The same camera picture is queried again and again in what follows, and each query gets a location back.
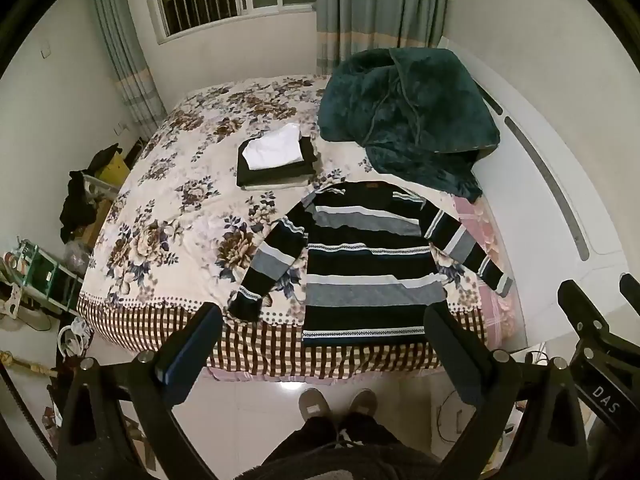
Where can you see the pink checked bed sheet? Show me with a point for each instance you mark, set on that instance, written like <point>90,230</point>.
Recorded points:
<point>495,310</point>

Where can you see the green and white rack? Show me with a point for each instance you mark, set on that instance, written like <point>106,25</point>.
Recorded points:
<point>42,275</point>

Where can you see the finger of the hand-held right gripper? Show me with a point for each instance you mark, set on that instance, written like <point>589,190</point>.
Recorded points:
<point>631,290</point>
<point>582,307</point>

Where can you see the white bed headboard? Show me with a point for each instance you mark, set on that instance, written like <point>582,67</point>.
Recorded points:
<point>540,170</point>

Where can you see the yellow box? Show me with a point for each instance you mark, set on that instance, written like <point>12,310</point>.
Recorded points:
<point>120,170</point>

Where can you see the black grey striped sweater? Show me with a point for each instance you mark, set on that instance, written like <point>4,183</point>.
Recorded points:
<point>360,270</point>

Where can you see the person's dark trousers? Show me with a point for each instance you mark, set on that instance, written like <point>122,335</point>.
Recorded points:
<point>340,440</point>

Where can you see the beige folded garment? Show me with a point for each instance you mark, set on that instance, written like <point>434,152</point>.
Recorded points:
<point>270,187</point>

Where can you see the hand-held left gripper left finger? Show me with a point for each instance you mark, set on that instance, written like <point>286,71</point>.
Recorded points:
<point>172,362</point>

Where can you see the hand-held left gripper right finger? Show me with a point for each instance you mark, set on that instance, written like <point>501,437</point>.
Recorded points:
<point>462,372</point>

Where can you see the floral bed quilt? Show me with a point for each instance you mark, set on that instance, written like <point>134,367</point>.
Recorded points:
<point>170,220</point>

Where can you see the black folded garment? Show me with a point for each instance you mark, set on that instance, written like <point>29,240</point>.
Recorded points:
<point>280,172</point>

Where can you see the grey-green curtain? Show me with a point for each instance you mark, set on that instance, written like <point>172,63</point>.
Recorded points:
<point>380,5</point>
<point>127,60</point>

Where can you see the person's right grey slipper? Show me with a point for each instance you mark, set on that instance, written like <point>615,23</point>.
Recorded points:
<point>363,401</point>

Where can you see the clear plastic bag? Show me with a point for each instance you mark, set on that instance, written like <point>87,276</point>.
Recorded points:
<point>77,257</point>

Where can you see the black clothes heap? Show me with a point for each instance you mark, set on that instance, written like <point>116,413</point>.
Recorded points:
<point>80,200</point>

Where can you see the white wall socket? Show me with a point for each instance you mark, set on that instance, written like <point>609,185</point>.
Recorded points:
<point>121,129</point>

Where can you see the dark green fleece blanket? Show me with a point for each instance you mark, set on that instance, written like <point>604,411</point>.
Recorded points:
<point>400,110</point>

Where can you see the white wall switch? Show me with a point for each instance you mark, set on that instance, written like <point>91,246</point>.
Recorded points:
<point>45,52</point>

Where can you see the person's left grey slipper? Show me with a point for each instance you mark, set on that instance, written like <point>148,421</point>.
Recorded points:
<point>312,402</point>

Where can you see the person's grey slipper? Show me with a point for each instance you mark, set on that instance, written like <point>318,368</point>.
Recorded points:
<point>363,401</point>
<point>312,402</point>

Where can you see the white folded garment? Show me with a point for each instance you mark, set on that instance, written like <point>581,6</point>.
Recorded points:
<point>272,150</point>

